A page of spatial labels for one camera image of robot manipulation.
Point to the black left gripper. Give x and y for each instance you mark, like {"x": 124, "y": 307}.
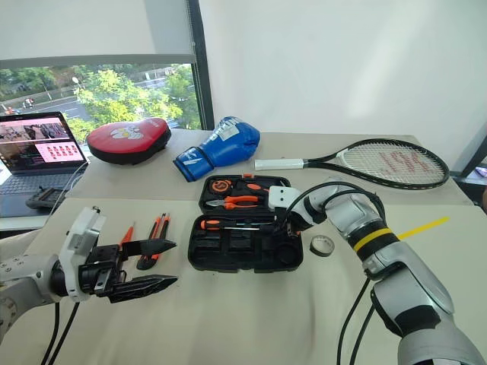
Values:
{"x": 100, "y": 266}

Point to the black window frame post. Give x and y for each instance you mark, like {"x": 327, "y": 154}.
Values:
{"x": 201, "y": 76}

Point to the black electrical tape roll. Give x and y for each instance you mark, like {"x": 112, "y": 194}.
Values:
{"x": 322, "y": 251}

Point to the orange black tape measure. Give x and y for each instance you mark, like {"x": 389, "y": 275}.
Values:
{"x": 219, "y": 186}

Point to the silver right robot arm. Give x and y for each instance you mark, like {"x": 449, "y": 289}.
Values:
{"x": 403, "y": 266}

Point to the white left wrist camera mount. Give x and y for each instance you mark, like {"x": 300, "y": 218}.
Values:
{"x": 78, "y": 235}

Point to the black tennis racket white grip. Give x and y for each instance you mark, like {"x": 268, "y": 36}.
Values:
{"x": 281, "y": 164}

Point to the open laptop computer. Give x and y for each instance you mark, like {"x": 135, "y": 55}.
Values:
{"x": 34, "y": 152}

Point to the black plastic tool case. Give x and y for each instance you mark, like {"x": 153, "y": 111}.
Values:
{"x": 243, "y": 251}

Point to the orange black long screwdriver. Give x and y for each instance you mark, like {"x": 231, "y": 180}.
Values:
{"x": 211, "y": 224}

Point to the red black focus pad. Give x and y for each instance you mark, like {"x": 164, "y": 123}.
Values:
{"x": 125, "y": 140}

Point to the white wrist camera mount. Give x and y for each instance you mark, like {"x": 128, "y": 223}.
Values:
{"x": 281, "y": 195}
{"x": 78, "y": 235}

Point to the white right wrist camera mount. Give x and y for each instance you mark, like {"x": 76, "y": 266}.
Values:
{"x": 281, "y": 195}

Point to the yellow tape strip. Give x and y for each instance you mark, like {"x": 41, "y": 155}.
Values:
{"x": 422, "y": 227}

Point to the dark metal furniture frame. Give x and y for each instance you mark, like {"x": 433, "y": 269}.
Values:
{"x": 473, "y": 152}

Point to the orange black utility knife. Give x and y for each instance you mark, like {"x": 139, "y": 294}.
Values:
{"x": 156, "y": 232}

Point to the small orange precision screwdriver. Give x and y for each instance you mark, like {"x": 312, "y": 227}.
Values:
{"x": 127, "y": 233}

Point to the black handheld controller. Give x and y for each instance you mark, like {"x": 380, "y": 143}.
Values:
{"x": 45, "y": 197}

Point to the blue boxing glove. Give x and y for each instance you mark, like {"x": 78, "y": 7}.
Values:
{"x": 224, "y": 148}

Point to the white roller window blind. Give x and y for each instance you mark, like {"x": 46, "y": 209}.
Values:
{"x": 95, "y": 26}

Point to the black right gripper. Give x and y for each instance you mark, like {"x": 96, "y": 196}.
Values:
{"x": 287, "y": 226}

